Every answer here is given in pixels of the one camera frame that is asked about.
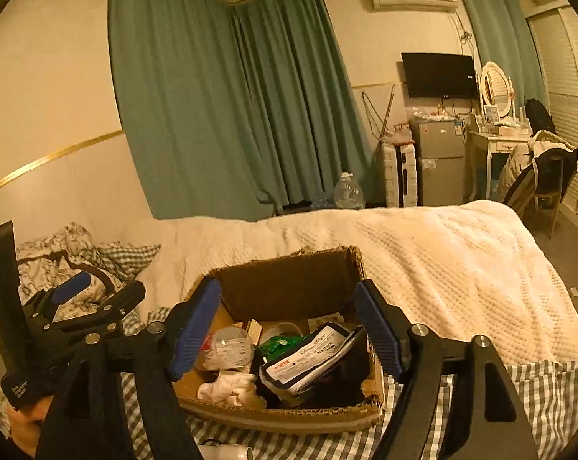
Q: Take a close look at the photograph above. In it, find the long-handled mop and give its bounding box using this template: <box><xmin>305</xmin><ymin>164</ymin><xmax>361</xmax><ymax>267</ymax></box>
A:
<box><xmin>363</xmin><ymin>84</ymin><xmax>396</xmax><ymax>164</ymax></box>

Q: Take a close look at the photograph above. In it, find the black television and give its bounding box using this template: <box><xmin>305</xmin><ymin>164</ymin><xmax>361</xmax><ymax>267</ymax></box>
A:
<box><xmin>401</xmin><ymin>52</ymin><xmax>478</xmax><ymax>99</ymax></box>

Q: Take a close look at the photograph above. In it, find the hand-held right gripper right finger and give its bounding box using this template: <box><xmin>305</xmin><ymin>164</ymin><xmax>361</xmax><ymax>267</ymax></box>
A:
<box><xmin>352</xmin><ymin>279</ymin><xmax>541</xmax><ymax>460</ymax></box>

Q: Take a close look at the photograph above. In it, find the clear plastic bag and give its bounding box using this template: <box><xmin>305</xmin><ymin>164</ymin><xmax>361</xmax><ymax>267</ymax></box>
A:
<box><xmin>379</xmin><ymin>126</ymin><xmax>414</xmax><ymax>147</ymax></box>

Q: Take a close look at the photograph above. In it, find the cream knitted blanket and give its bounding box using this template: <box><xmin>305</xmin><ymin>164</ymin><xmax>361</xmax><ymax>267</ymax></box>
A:
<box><xmin>121</xmin><ymin>200</ymin><xmax>578</xmax><ymax>365</ymax></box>

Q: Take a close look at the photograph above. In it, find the white louvred wardrobe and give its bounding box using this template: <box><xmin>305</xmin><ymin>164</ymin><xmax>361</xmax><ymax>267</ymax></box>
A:
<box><xmin>526</xmin><ymin>2</ymin><xmax>578</xmax><ymax>235</ymax></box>

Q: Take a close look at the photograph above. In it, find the wooden chair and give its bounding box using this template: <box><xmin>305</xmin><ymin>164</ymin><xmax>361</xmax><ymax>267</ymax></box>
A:
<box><xmin>502</xmin><ymin>153</ymin><xmax>565</xmax><ymax>240</ymax></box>

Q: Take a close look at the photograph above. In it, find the white soft toy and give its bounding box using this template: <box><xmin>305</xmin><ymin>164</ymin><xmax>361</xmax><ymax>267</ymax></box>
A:
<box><xmin>197</xmin><ymin>370</ymin><xmax>258</xmax><ymax>406</ymax></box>

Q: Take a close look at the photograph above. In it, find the person's left hand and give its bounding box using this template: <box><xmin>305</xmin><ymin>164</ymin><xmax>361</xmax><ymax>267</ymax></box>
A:
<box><xmin>6</xmin><ymin>403</ymin><xmax>51</xmax><ymax>457</ymax></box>

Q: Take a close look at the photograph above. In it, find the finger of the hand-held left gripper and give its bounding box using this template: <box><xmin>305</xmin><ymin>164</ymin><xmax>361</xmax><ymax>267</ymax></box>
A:
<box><xmin>23</xmin><ymin>269</ymin><xmax>93</xmax><ymax>325</ymax></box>
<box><xmin>40</xmin><ymin>279</ymin><xmax>148</xmax><ymax>342</ymax></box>

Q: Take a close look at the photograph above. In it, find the floral tissue pack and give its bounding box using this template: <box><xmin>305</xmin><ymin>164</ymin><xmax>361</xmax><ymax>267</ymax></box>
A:
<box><xmin>259</xmin><ymin>322</ymin><xmax>369</xmax><ymax>396</ymax></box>

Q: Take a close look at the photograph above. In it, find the small beige carton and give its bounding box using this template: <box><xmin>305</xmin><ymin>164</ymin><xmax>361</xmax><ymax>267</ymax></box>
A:
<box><xmin>247</xmin><ymin>319</ymin><xmax>267</xmax><ymax>346</ymax></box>

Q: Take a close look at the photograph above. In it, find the green curtain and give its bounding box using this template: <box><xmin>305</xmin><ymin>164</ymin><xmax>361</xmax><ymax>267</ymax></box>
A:
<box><xmin>229</xmin><ymin>0</ymin><xmax>373</xmax><ymax>209</ymax></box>
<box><xmin>452</xmin><ymin>0</ymin><xmax>546</xmax><ymax>106</ymax></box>
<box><xmin>107</xmin><ymin>0</ymin><xmax>290</xmax><ymax>223</ymax></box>

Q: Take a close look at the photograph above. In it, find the hanging air conditioner cable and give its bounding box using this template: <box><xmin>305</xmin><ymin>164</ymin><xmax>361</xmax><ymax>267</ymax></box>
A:
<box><xmin>454</xmin><ymin>10</ymin><xmax>476</xmax><ymax>53</ymax></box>

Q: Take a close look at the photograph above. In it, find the small grey refrigerator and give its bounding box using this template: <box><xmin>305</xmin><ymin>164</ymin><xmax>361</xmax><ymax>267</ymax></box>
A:
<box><xmin>408</xmin><ymin>117</ymin><xmax>467</xmax><ymax>207</ymax></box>

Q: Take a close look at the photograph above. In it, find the green packet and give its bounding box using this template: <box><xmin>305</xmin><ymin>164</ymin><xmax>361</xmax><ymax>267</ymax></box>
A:
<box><xmin>259</xmin><ymin>333</ymin><xmax>304</xmax><ymax>362</ymax></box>

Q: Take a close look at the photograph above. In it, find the black bag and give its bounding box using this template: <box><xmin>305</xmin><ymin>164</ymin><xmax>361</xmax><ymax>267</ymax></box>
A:
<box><xmin>525</xmin><ymin>98</ymin><xmax>555</xmax><ymax>135</ymax></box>

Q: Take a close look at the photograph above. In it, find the cardboard box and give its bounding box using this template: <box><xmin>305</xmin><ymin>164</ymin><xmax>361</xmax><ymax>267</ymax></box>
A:
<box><xmin>174</xmin><ymin>245</ymin><xmax>385</xmax><ymax>434</ymax></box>

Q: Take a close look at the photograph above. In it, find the oval white mirror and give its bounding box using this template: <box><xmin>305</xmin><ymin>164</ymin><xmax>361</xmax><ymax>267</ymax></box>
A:
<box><xmin>479</xmin><ymin>61</ymin><xmax>515</xmax><ymax>108</ymax></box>

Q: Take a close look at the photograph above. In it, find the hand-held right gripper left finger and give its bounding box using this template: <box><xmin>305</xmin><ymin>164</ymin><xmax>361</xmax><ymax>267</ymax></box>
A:
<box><xmin>35</xmin><ymin>277</ymin><xmax>222</xmax><ymax>460</ymax></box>

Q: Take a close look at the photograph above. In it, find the large clear water bottle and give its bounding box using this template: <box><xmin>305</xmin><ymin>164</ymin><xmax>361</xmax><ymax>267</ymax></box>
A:
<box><xmin>334</xmin><ymin>171</ymin><xmax>366</xmax><ymax>210</ymax></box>

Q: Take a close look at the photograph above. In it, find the white dressing table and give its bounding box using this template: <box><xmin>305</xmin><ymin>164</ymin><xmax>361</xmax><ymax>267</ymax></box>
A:
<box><xmin>466</xmin><ymin>122</ymin><xmax>533</xmax><ymax>202</ymax></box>

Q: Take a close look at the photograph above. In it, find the grey checked bedsheet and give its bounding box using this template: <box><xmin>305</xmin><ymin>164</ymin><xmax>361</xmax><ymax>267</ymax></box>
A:
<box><xmin>119</xmin><ymin>304</ymin><xmax>578</xmax><ymax>460</ymax></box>

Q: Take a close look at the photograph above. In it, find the clear plastic cup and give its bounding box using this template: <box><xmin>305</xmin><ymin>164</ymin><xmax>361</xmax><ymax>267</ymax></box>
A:
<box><xmin>195</xmin><ymin>326</ymin><xmax>256</xmax><ymax>375</ymax></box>

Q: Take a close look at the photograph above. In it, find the cream and dark padded jacket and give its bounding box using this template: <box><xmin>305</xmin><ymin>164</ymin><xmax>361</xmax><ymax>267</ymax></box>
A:
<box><xmin>497</xmin><ymin>129</ymin><xmax>578</xmax><ymax>212</ymax></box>

